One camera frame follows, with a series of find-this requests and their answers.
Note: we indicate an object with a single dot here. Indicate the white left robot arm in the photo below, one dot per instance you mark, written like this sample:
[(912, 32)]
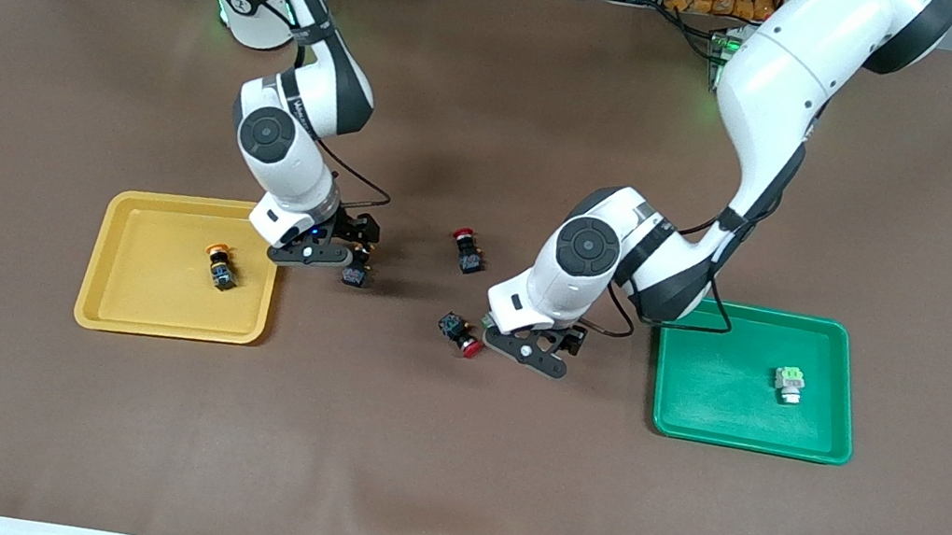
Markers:
[(789, 69)]

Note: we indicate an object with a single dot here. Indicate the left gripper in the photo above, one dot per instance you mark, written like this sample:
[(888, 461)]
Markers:
[(576, 336)]

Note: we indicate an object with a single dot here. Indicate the yellow plastic tray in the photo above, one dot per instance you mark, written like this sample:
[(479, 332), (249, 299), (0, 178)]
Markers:
[(151, 294)]

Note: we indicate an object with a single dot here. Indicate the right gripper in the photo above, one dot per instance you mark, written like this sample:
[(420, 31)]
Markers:
[(352, 233)]

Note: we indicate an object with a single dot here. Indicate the red-cap push button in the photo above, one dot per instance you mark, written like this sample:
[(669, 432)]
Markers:
[(457, 331), (468, 257)]

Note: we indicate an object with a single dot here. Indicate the green plastic tray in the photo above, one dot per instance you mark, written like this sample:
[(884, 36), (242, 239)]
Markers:
[(722, 389)]

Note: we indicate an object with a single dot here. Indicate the yellow-cap push button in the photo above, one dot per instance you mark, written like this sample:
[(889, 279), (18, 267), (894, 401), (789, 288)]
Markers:
[(222, 272), (355, 277)]

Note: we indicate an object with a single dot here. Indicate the push button green block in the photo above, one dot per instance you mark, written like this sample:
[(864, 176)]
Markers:
[(790, 381)]

